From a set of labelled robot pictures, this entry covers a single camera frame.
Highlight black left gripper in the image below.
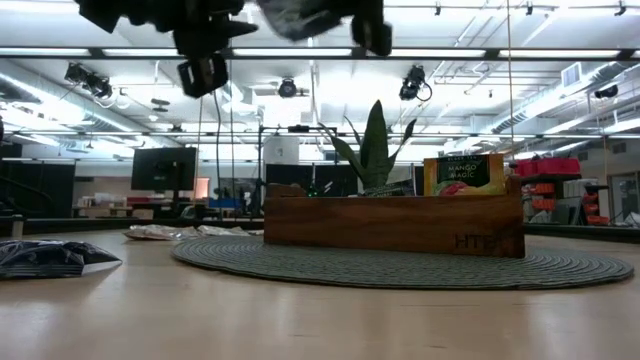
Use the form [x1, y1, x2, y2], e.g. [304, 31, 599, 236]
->
[172, 0, 260, 56]

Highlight yellow mango tea packet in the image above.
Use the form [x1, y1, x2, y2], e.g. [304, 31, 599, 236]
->
[423, 153, 507, 197]

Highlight white tea packet dark label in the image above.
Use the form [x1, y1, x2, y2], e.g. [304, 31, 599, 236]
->
[123, 223, 201, 242]
[197, 224, 265, 238]

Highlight wooden tea organizer box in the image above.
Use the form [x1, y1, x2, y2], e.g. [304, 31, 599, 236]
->
[263, 175, 526, 259]

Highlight black beam with light strips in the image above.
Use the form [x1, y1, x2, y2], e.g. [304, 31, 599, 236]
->
[0, 46, 640, 62]

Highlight potted green snake plant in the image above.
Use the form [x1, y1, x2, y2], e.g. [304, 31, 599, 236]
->
[319, 99, 417, 197]

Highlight white square panel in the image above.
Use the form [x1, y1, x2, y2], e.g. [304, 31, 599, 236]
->
[263, 135, 300, 165]

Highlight black monitor on stand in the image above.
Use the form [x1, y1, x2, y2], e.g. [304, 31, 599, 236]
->
[130, 146, 198, 205]

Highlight red storage bin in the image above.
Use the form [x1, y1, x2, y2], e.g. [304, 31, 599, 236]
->
[536, 157, 582, 176]
[514, 159, 539, 179]

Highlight cluttered workbench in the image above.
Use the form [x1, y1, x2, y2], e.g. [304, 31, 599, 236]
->
[72, 192, 211, 220]

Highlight shelf rack orange bins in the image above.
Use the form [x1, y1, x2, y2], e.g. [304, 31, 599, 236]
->
[522, 172, 612, 226]

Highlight round grey woven placemat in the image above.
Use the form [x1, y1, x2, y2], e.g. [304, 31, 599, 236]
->
[170, 235, 635, 291]

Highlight black partition panel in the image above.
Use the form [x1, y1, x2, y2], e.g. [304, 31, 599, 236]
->
[0, 142, 77, 220]

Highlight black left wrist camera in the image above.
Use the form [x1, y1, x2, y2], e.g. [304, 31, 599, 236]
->
[176, 52, 230, 100]

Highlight black background rig frame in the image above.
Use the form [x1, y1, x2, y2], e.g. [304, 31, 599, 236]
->
[257, 123, 340, 197]

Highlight thin hanging cable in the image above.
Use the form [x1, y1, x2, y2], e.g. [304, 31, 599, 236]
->
[505, 0, 519, 225]

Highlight thin black horizontal rail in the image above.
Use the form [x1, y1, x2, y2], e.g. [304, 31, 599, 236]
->
[0, 130, 640, 141]

